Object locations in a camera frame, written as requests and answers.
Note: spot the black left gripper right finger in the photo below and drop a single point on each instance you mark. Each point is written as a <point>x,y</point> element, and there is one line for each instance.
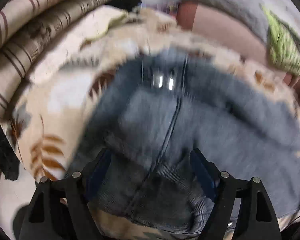
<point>256,218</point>

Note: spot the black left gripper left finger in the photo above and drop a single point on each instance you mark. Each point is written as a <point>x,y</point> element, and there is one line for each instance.
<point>59,209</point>

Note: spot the blue denim pants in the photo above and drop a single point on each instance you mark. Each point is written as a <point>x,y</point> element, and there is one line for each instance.
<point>156,111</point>

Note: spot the beige leaf-print blanket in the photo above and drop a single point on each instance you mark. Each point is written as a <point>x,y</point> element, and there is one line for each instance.
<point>50,116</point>

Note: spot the striped beige lower cushion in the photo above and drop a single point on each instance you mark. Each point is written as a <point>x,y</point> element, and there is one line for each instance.
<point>22,49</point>

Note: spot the green patterned folded cloth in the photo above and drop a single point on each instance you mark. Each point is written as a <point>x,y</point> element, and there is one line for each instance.
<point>283,44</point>

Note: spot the pink sofa backrest cushion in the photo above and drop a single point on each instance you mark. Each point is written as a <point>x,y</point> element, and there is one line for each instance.
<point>218,26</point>

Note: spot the black garment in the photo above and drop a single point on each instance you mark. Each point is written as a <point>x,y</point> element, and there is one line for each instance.
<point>127,5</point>

